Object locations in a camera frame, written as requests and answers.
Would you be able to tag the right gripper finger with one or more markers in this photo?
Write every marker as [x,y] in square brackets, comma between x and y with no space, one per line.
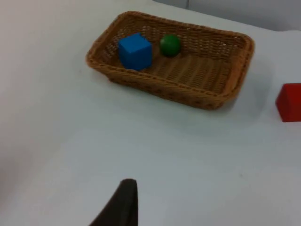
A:
[122,204]

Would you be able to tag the blue cube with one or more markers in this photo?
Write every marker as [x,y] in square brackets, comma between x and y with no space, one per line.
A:
[135,51]

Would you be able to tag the green ball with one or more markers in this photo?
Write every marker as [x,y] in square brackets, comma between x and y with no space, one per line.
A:
[170,45]

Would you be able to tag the brown wicker basket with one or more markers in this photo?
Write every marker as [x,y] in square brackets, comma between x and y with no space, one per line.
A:
[188,80]

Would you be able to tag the red cube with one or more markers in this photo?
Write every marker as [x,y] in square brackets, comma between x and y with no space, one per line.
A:
[290,102]

